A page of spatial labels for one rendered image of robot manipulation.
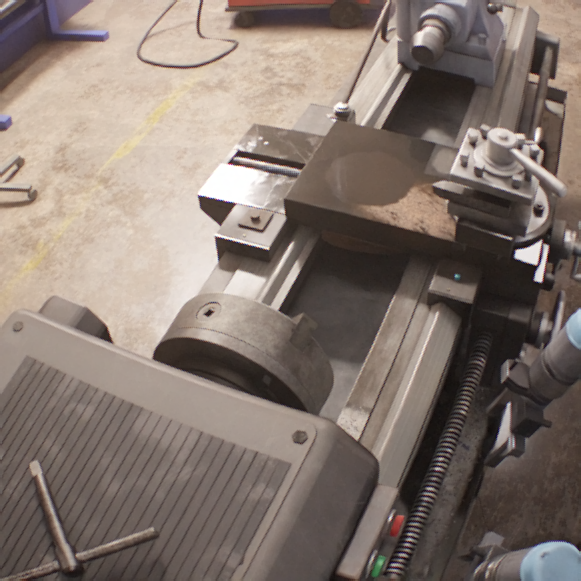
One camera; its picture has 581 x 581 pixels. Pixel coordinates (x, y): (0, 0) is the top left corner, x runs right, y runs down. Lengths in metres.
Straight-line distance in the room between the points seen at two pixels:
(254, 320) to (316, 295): 0.69
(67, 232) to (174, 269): 0.57
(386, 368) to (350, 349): 0.19
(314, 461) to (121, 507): 0.20
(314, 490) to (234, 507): 0.08
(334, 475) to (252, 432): 0.09
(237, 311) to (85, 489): 0.39
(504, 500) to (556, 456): 0.24
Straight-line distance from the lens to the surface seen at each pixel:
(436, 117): 2.22
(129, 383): 0.79
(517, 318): 1.56
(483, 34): 2.14
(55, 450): 0.76
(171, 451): 0.73
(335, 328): 1.61
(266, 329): 0.98
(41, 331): 0.87
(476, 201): 1.36
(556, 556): 0.98
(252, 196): 1.68
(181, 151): 3.35
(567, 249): 1.62
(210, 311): 1.02
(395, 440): 1.30
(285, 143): 1.83
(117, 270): 2.85
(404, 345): 1.44
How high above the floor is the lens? 1.96
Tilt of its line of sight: 46 degrees down
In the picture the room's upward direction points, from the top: 4 degrees counter-clockwise
